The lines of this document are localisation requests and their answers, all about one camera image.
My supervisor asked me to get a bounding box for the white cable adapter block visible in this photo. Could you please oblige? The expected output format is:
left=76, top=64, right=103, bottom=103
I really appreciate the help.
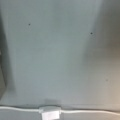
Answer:
left=39, top=106, right=61, bottom=120

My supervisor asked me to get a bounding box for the white cable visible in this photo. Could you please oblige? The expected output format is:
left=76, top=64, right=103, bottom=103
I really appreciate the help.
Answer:
left=0, top=105, right=120, bottom=116

